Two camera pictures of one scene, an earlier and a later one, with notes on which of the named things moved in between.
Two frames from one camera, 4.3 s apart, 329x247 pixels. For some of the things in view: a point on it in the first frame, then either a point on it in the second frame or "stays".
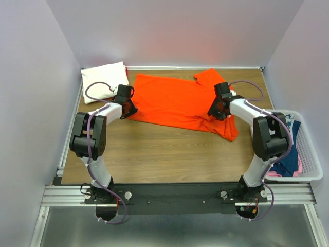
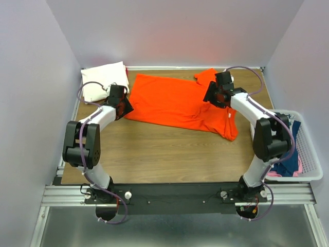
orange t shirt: [181, 102] stays
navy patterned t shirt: [287, 167] stays
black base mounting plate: [175, 198] stays
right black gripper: [212, 111] → [211, 88]
